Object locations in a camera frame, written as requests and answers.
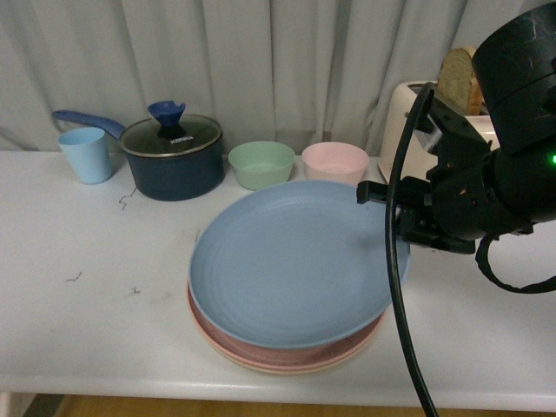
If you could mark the grey curtain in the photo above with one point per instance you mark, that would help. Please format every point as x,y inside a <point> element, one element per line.
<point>297,72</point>

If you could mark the bread slice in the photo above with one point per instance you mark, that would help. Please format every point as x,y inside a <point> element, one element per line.
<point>458,84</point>

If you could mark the green bowl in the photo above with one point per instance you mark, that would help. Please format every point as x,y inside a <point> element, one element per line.
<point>258,165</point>

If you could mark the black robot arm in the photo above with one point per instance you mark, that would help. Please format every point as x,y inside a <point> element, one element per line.
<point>515,68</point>

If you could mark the glass pot lid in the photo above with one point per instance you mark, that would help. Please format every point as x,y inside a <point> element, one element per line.
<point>169,132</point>

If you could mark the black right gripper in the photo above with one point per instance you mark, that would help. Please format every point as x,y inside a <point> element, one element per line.
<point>458,202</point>

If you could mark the light blue cup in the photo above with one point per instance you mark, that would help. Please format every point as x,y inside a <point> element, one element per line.
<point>86,151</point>

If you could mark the dark blue saucepan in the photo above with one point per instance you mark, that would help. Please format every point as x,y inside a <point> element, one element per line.
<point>175,178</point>

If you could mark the pink bowl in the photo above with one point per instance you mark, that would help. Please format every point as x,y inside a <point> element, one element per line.
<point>335,161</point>

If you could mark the pink plate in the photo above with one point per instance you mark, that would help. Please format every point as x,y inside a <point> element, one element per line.
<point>216,338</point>

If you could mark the blue plate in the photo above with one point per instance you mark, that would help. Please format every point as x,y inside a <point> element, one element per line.
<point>298,265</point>

